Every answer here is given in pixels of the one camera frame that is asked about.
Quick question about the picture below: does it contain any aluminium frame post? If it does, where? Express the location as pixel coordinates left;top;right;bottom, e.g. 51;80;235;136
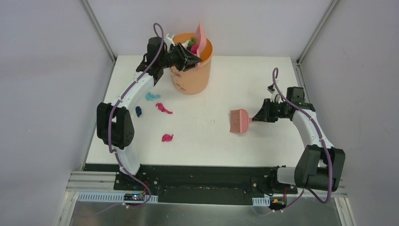
80;0;117;64
296;0;341;66

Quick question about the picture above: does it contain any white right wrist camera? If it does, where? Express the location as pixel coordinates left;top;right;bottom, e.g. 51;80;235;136
268;88;281;103

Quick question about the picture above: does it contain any left aluminium frame post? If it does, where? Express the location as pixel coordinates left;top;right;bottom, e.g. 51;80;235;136
80;0;117;64

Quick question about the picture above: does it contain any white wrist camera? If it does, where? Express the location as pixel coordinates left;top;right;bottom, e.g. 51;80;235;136
164;33;175;47
268;88;281;103

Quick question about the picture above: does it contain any dark blue paper scrap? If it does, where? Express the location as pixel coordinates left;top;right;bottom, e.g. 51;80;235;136
135;106;142;118

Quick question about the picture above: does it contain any orange plastic bucket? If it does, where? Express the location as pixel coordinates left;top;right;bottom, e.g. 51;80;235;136
169;39;213;95

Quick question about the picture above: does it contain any right controller circuit board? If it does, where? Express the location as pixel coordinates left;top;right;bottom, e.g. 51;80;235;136
269;197;287;210

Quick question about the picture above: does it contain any aluminium front rail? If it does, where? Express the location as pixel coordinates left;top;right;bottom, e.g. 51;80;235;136
66;171;348;198

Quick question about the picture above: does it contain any left controller circuit board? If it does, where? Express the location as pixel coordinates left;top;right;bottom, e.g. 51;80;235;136
123;193;145;203

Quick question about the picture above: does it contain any white paper scrap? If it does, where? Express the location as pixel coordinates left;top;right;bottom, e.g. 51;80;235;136
182;40;190;48

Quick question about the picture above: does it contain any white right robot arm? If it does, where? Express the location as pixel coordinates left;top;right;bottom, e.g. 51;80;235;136
253;87;345;193

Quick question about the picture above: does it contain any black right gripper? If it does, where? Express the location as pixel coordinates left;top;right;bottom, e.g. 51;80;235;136
253;98;289;123

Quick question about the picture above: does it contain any controller circuit board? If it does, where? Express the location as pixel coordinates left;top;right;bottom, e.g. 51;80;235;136
269;197;287;210
123;193;145;203

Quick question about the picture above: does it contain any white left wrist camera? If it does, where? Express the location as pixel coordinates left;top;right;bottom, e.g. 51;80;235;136
164;33;175;47

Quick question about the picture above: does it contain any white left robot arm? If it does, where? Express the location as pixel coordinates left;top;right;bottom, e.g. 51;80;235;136
96;36;202;190

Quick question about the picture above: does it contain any right aluminium frame post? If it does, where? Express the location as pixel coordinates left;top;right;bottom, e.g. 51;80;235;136
296;0;341;66

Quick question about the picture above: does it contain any pink plastic dustpan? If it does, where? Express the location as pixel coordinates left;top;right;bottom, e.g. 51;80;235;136
194;22;207;57

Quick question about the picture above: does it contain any teal paper scrap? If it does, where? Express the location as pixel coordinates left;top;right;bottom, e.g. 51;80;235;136
145;92;161;101

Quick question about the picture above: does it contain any pink hand brush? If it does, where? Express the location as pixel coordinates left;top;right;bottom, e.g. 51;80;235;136
230;109;252;134

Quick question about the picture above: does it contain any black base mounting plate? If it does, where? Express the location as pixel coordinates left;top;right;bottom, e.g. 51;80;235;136
113;165;298;205

